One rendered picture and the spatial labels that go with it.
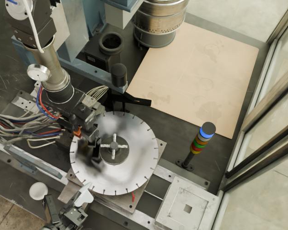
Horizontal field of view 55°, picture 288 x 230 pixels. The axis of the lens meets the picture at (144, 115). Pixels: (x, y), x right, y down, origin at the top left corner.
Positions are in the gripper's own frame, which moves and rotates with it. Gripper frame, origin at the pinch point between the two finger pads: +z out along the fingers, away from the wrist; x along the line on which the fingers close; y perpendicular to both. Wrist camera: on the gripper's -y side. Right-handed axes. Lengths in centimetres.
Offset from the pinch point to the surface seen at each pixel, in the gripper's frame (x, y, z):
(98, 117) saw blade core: 18.4, -13.6, 17.7
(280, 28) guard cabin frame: 65, 26, 108
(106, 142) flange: 15.9, -4.5, 11.7
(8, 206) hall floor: -92, -54, 21
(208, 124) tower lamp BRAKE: 43, 23, 17
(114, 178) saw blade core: 10.5, 6.2, 4.8
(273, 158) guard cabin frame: 49, 43, 10
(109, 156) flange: 14.1, 0.0, 8.6
